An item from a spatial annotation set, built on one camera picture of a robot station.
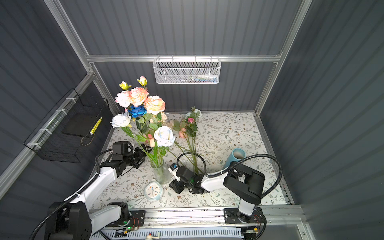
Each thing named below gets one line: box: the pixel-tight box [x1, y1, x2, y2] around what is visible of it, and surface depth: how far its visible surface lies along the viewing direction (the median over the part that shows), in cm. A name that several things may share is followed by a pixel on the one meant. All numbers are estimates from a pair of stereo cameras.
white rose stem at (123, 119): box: [110, 111, 157, 166], surface depth 58 cm
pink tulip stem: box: [147, 141, 158, 165], surface depth 73 cm
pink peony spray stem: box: [115, 81, 132, 113], surface depth 59 cm
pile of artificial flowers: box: [173, 106, 202, 174], surface depth 107 cm
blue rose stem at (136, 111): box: [127, 104, 148, 122], surface depth 59 cm
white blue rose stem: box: [153, 125, 176, 166], surface depth 56 cm
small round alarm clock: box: [143, 181, 164, 203], surface depth 81 cm
